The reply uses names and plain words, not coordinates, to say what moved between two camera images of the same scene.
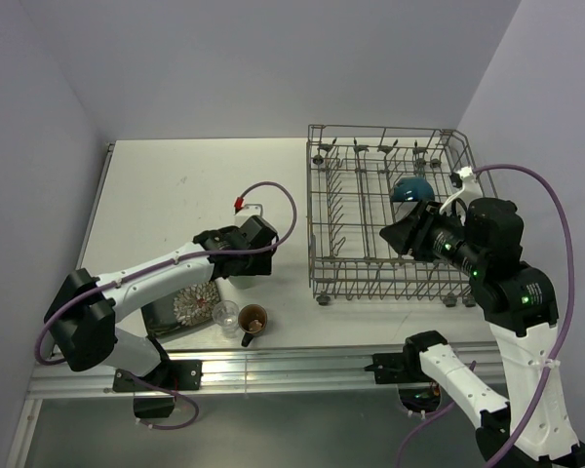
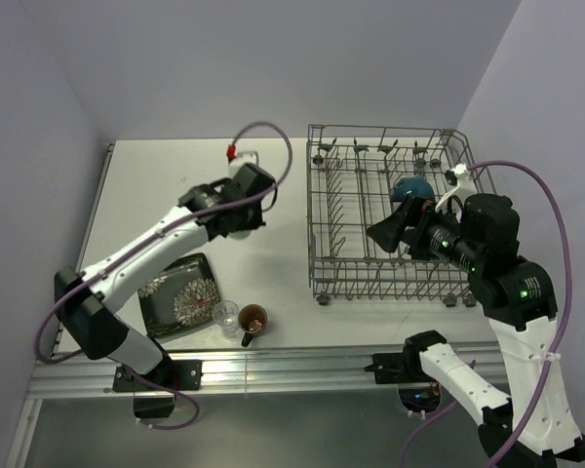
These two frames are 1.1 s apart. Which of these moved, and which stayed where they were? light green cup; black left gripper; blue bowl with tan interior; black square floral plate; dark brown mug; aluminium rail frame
Moved: light green cup; black left gripper
Stayed: black square floral plate; blue bowl with tan interior; dark brown mug; aluminium rail frame
